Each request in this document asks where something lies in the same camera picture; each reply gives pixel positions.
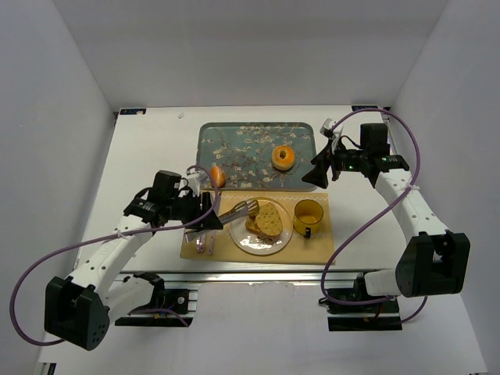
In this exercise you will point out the orange bagel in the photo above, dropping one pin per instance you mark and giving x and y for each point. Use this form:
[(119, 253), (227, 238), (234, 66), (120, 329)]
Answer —
[(283, 157)]

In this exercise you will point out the orange sesame bun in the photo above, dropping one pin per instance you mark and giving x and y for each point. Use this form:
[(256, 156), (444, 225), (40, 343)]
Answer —
[(218, 175)]

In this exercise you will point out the bread slice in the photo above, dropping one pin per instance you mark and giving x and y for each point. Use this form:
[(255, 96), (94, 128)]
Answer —
[(268, 220), (251, 225)]

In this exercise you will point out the pink handled knife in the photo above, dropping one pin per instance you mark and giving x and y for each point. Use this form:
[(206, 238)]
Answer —
[(212, 236)]

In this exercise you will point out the white and yellow plate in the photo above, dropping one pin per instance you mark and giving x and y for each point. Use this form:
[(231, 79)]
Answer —
[(260, 244)]

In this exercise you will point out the metal serving tongs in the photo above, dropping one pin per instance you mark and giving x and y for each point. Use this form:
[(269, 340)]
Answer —
[(242, 209)]

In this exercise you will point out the yellow mug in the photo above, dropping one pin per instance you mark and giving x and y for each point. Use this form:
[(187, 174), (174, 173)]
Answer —
[(308, 215)]

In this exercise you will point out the pink handled spoon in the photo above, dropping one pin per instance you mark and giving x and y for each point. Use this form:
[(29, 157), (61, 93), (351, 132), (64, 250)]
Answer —
[(205, 245)]

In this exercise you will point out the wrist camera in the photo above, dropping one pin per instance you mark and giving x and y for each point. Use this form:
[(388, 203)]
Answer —
[(194, 181), (332, 132)]

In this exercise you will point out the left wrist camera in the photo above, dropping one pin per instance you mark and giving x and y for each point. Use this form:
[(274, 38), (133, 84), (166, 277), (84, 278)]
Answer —
[(194, 181)]

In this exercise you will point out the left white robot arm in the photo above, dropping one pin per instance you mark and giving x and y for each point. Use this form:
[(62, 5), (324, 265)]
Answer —
[(81, 307)]

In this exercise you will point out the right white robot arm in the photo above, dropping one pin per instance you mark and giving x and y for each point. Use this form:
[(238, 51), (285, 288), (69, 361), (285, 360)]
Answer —
[(435, 259)]

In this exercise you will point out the aluminium frame rail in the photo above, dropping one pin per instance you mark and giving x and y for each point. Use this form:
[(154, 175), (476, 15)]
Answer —
[(256, 277)]

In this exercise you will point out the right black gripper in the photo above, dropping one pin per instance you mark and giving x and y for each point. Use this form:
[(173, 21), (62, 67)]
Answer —
[(333, 163)]

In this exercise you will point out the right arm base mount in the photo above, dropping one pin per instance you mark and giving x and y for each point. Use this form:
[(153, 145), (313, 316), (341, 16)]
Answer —
[(361, 318)]

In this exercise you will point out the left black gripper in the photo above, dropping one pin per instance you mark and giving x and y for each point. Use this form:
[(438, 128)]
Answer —
[(205, 208)]

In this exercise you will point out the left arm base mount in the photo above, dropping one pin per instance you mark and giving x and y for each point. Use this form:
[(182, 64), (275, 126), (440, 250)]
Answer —
[(174, 304)]

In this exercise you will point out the yellow placemat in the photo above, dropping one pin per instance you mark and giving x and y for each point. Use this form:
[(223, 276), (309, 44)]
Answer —
[(299, 250)]

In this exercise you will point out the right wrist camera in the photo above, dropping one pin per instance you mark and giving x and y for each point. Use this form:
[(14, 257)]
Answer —
[(332, 132)]

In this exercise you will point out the pink handled fork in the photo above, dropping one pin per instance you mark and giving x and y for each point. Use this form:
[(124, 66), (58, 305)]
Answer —
[(200, 244)]

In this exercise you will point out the blue floral tray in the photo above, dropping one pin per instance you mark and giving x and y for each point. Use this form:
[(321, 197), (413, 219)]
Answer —
[(243, 151)]

